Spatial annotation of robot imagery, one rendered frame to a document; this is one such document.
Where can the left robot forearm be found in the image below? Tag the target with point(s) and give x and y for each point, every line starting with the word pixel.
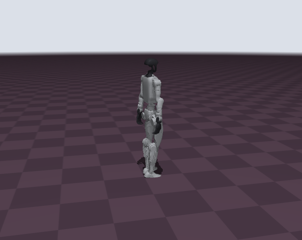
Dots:
pixel 140 103

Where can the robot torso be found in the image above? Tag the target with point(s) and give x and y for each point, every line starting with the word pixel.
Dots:
pixel 149 96

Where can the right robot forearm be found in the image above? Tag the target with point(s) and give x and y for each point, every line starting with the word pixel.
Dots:
pixel 159 109

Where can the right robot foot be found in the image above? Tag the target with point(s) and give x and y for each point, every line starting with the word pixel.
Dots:
pixel 154 175

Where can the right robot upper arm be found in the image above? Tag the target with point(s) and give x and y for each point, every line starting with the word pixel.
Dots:
pixel 157 88

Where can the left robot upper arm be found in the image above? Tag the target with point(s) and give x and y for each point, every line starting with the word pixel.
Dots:
pixel 141 92

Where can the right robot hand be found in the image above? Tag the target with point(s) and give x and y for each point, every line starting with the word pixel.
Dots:
pixel 158 126

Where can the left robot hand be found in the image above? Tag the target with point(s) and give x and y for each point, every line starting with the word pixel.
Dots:
pixel 139 117

